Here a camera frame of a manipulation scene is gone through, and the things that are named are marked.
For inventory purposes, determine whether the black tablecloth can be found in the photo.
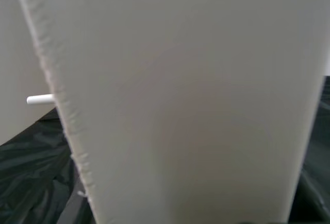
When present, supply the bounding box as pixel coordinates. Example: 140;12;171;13
0;76;330;224

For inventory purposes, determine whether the white thin rod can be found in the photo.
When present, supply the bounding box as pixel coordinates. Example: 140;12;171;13
26;94;55;106

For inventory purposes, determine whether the white plastic table leg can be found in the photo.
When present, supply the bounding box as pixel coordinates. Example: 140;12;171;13
10;0;330;224

